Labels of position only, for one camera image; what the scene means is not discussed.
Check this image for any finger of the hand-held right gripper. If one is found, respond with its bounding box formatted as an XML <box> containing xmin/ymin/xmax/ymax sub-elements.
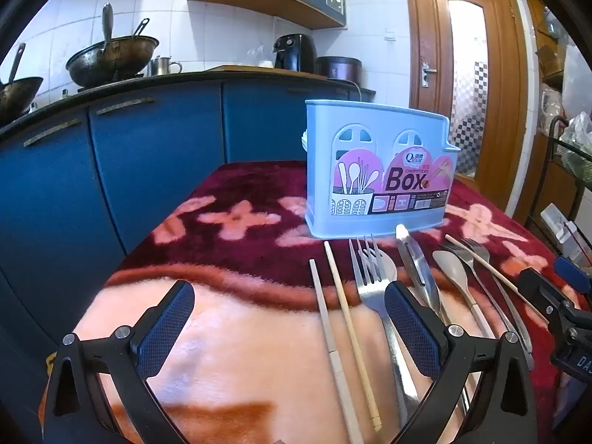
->
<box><xmin>518</xmin><ymin>267</ymin><xmax>580</xmax><ymax>330</ymax></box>
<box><xmin>553</xmin><ymin>255</ymin><xmax>592</xmax><ymax>295</ymax></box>

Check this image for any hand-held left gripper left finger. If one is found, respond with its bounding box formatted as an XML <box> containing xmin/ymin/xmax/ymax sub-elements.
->
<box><xmin>41</xmin><ymin>280</ymin><xmax>195</xmax><ymax>444</ymax></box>

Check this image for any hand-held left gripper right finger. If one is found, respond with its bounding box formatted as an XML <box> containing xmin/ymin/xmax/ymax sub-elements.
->
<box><xmin>384</xmin><ymin>281</ymin><xmax>540</xmax><ymax>444</ymax></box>

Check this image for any wooden chopstick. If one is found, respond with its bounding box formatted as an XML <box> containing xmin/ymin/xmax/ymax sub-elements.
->
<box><xmin>444</xmin><ymin>234</ymin><xmax>551</xmax><ymax>324</ymax></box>
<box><xmin>323</xmin><ymin>240</ymin><xmax>384</xmax><ymax>430</ymax></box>

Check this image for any large steel fork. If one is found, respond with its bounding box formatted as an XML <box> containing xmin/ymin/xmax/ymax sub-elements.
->
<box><xmin>348</xmin><ymin>235</ymin><xmax>419</xmax><ymax>426</ymax></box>

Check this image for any steel spoon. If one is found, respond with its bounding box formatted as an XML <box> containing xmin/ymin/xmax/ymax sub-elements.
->
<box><xmin>365</xmin><ymin>247</ymin><xmax>399</xmax><ymax>290</ymax></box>

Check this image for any pale matte spoon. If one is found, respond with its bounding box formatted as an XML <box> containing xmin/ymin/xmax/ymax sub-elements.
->
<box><xmin>432</xmin><ymin>250</ymin><xmax>498</xmax><ymax>340</ymax></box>

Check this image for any slim steel fork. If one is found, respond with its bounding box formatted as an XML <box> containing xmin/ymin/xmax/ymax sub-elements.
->
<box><xmin>461</xmin><ymin>238</ymin><xmax>535</xmax><ymax>371</ymax></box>
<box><xmin>445</xmin><ymin>242</ymin><xmax>532</xmax><ymax>352</ymax></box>

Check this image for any grey chopstick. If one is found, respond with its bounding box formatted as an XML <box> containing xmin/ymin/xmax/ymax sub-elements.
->
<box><xmin>309</xmin><ymin>259</ymin><xmax>366</xmax><ymax>444</ymax></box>

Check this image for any light blue plastic utensil holder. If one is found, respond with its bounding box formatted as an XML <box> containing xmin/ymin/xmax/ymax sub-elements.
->
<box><xmin>302</xmin><ymin>98</ymin><xmax>461</xmax><ymax>240</ymax></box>

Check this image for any white power strip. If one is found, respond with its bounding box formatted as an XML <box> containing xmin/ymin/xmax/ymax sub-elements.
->
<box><xmin>540</xmin><ymin>203</ymin><xmax>580</xmax><ymax>260</ymax></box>

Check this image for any red floral printed blanket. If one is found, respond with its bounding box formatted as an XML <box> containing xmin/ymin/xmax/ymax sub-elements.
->
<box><xmin>39</xmin><ymin>161</ymin><xmax>592</xmax><ymax>444</ymax></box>

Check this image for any black metal rack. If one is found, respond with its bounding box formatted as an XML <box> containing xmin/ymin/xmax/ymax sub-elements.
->
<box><xmin>538</xmin><ymin>115</ymin><xmax>592</xmax><ymax>262</ymax></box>

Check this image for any white plastic bag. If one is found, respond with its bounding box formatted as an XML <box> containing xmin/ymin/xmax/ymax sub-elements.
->
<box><xmin>557</xmin><ymin>111</ymin><xmax>592</xmax><ymax>149</ymax></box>

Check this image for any blue kitchen base cabinet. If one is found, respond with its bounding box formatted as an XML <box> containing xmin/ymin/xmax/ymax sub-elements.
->
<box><xmin>0</xmin><ymin>76</ymin><xmax>376</xmax><ymax>444</ymax></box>

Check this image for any wooden door with glass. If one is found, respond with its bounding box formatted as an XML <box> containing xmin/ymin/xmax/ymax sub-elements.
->
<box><xmin>401</xmin><ymin>0</ymin><xmax>534</xmax><ymax>225</ymax></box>

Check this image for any wooden shelf unit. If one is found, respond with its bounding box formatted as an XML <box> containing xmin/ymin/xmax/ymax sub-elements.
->
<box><xmin>525</xmin><ymin>0</ymin><xmax>592</xmax><ymax>118</ymax></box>

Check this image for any steel kettle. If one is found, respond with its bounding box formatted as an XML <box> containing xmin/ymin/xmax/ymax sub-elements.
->
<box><xmin>148</xmin><ymin>55</ymin><xmax>184</xmax><ymax>77</ymax></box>

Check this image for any large black wok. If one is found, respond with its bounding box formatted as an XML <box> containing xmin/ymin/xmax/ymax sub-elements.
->
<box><xmin>65</xmin><ymin>17</ymin><xmax>161</xmax><ymax>90</ymax></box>

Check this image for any dark rice cooker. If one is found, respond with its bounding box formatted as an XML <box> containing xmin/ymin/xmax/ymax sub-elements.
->
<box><xmin>317</xmin><ymin>56</ymin><xmax>363</xmax><ymax>86</ymax></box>

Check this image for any small black wok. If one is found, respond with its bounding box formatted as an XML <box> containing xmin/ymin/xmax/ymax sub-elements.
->
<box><xmin>0</xmin><ymin>43</ymin><xmax>45</xmax><ymax>123</ymax></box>

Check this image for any clear plastic bag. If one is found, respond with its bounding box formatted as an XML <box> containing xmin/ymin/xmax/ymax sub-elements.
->
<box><xmin>240</xmin><ymin>47</ymin><xmax>275</xmax><ymax>68</ymax></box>

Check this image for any black air fryer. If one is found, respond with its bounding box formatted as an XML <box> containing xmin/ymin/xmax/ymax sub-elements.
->
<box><xmin>272</xmin><ymin>34</ymin><xmax>318</xmax><ymax>73</ymax></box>

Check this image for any steel ladle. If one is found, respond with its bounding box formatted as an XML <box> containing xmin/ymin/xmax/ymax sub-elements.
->
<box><xmin>101</xmin><ymin>2</ymin><xmax>115</xmax><ymax>54</ymax></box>

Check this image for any white power cable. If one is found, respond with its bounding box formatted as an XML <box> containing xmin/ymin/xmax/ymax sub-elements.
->
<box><xmin>349</xmin><ymin>80</ymin><xmax>373</xmax><ymax>103</ymax></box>

